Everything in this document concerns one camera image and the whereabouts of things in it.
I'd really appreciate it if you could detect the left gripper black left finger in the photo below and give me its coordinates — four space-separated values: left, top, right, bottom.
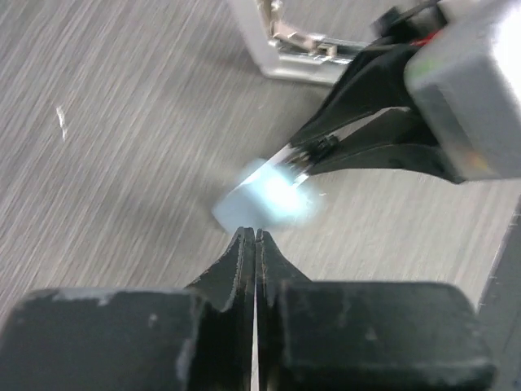
1 228 256 390

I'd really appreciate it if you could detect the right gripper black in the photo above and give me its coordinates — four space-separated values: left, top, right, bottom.
289 1 462 183

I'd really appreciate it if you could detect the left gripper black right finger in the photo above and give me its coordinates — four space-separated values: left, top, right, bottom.
256 231 497 390

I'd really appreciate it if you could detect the white stapler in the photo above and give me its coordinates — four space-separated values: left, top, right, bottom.
227 0 367 86

